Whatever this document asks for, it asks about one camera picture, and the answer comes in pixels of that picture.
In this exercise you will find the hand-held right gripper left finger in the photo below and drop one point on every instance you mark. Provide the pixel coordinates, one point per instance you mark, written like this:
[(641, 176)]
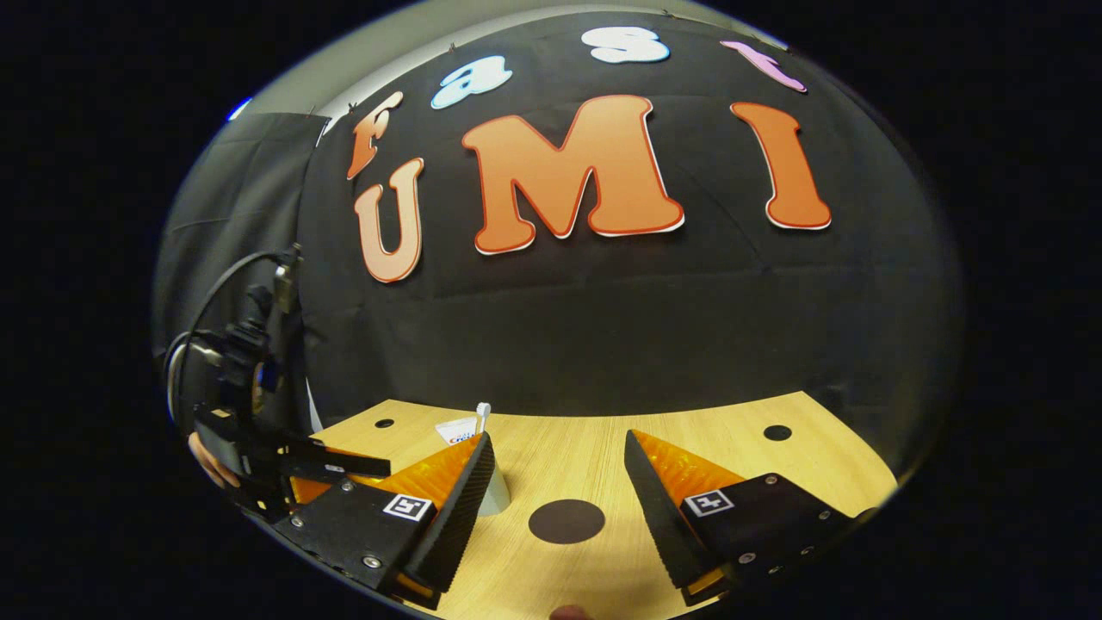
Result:
[(465, 499)]

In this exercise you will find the white toothbrush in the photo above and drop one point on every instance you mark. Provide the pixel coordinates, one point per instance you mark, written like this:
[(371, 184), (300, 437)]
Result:
[(482, 418)]

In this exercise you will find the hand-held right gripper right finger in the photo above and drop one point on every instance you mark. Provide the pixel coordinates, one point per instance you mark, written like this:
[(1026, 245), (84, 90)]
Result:
[(659, 508)]

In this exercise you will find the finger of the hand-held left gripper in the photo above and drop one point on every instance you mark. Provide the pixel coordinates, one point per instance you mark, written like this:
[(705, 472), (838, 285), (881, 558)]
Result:
[(336, 465)]

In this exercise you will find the white toothpaste tube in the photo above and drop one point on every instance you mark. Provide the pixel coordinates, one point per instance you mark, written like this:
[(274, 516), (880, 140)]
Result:
[(455, 430)]

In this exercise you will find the wooden desktop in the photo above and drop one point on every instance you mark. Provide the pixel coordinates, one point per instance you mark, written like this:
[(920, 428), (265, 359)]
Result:
[(560, 465)]

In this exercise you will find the light blue cup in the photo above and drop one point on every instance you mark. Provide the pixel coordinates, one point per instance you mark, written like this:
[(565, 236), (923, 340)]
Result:
[(495, 499)]

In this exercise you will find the black backdrop cloth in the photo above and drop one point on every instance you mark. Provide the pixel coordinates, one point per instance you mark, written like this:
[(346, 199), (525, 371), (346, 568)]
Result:
[(603, 319)]

